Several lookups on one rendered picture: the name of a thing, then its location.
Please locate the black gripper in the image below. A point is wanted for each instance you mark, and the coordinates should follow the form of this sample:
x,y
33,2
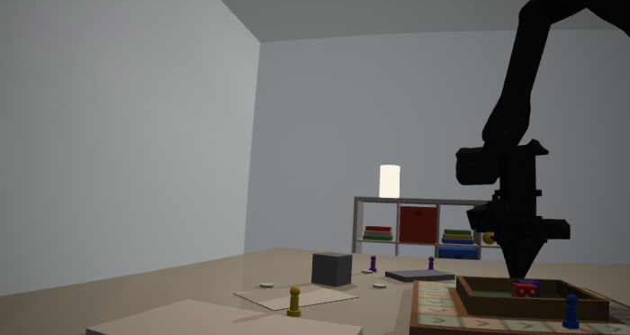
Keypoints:
x,y
521,241

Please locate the yellow game pawn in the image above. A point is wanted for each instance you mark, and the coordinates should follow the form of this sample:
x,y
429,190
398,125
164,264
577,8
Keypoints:
x,y
294,304

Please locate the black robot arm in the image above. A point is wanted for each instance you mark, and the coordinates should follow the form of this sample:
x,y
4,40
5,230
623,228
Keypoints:
x,y
501,157

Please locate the blue pawn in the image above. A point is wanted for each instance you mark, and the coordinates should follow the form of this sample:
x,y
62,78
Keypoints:
x,y
570,321

